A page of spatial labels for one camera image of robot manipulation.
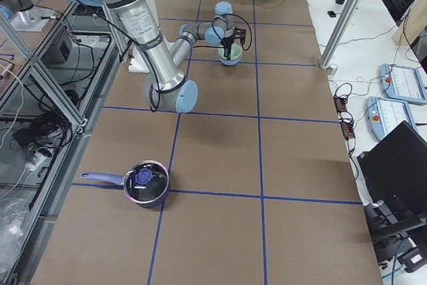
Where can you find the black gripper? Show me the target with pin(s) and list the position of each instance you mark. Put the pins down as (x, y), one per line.
(227, 43)

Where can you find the green bowl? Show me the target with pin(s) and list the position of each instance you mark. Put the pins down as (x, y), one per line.
(236, 51)

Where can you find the blue bowl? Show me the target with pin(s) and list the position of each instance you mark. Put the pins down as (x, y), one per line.
(230, 62)

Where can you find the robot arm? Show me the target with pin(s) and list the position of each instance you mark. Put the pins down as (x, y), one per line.
(166, 86)

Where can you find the blue saucepan with lid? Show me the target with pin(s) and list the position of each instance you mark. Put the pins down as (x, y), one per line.
(147, 183)

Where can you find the near teach pendant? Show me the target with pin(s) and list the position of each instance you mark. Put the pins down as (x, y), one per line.
(385, 114)

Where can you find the teach pendant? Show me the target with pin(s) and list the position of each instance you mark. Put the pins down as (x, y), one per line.
(385, 114)
(401, 82)

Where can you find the far teach pendant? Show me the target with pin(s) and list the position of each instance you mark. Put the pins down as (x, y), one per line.
(401, 82)

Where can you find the black laptop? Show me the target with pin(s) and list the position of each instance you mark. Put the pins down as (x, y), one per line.
(396, 168)

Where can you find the clear plastic bag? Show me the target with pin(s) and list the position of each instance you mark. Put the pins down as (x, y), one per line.
(14, 212)

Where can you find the white camera pillar stand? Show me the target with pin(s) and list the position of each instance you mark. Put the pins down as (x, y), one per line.
(137, 64)

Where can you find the aluminium frame post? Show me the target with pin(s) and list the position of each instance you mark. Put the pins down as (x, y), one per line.
(350, 7)

